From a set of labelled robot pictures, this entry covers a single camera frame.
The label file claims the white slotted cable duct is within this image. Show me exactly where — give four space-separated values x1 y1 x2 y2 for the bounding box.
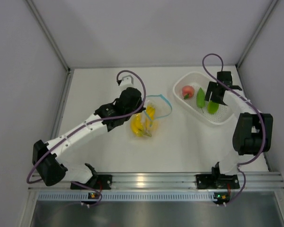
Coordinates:
38 191 228 202

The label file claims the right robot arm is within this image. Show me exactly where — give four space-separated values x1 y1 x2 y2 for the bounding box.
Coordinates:
205 70 273 188

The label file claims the yellow fake lemon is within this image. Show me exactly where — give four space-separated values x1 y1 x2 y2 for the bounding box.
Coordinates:
149 120 160 132

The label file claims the white perforated plastic basket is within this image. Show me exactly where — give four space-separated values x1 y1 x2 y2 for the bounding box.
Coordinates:
173 72 234 127

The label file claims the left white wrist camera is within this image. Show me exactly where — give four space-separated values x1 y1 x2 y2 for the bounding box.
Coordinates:
117 75 133 91

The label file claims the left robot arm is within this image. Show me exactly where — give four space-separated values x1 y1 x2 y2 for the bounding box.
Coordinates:
32 87 145 189

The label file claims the aluminium mounting rail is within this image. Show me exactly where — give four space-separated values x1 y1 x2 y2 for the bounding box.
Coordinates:
28 172 284 190

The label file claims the yellow fake banana bunch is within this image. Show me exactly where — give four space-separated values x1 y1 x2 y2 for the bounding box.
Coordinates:
130 105 156 137

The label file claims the clear zip top bag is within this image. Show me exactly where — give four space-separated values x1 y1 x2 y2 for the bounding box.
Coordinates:
126 94 173 140

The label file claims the green fake vegetable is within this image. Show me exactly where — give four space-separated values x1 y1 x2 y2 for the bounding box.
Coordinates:
207 100 219 114
196 87 205 112

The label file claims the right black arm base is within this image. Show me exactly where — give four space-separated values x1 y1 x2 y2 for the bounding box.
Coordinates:
196 174 240 190

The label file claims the red fake peach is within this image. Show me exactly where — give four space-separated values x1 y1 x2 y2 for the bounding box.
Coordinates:
182 86 195 100

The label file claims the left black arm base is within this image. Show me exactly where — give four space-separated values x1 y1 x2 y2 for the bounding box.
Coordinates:
70 174 113 190

